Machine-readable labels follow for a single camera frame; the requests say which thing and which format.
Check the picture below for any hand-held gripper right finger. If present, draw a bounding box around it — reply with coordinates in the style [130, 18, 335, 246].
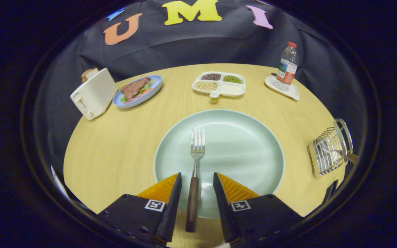
[213, 172, 304, 248]

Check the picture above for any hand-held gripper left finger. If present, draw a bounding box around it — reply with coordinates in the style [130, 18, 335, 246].
[97, 172, 183, 247]

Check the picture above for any fork with wooden handle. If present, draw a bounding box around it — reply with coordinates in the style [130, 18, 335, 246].
[185, 128, 206, 233]

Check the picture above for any pale green plate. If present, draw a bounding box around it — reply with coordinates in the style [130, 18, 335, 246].
[154, 109, 285, 220]

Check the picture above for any dark block object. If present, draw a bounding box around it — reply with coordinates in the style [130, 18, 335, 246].
[323, 179, 338, 204]

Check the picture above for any white divided tray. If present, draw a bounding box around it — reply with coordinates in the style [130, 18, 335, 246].
[192, 71, 246, 99]

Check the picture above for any blue plate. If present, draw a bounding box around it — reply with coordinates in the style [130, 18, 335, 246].
[112, 75, 163, 109]

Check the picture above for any pile of yellow beans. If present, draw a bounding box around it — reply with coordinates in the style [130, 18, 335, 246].
[195, 81, 218, 91]

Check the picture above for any steak with vegetables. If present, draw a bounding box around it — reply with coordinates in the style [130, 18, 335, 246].
[120, 76, 152, 101]

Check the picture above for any white square coaster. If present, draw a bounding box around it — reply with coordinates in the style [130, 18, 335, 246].
[264, 75, 300, 101]

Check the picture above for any white toaster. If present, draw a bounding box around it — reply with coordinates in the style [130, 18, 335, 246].
[70, 68, 118, 121]

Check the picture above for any clear water bottle red cap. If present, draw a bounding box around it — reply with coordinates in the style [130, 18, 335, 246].
[274, 41, 299, 92]

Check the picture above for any bread slice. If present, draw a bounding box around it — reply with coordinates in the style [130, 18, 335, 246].
[81, 68, 99, 83]

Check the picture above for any black backdrop cloth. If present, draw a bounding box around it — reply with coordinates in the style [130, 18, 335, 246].
[35, 0, 368, 162]

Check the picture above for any metal wire basket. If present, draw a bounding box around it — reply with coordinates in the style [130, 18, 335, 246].
[307, 118, 354, 178]

